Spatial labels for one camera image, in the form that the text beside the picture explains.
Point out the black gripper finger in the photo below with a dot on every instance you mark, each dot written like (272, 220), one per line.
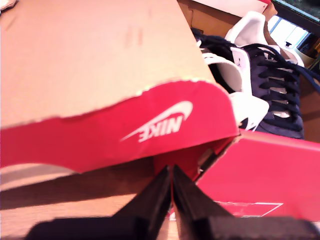
(152, 202)
(192, 202)

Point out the red cardboard shoebox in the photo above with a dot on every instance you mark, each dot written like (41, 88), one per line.
(100, 140)

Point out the white game controller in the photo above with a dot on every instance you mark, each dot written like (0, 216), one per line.
(297, 56)

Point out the large black computer monitor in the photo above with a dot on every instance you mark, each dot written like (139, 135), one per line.
(300, 7)

